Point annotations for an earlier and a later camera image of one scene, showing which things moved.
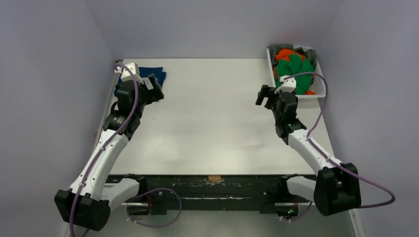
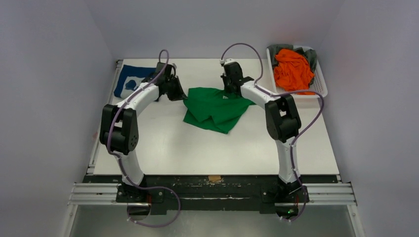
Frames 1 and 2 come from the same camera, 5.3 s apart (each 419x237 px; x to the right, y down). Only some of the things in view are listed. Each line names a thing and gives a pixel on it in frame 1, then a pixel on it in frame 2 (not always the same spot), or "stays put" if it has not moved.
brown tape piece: (214, 178) stays put
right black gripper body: (266, 97) → (231, 85)
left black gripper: (153, 94) → (179, 95)
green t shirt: (294, 64) → (211, 109)
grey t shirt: (311, 53) stays put
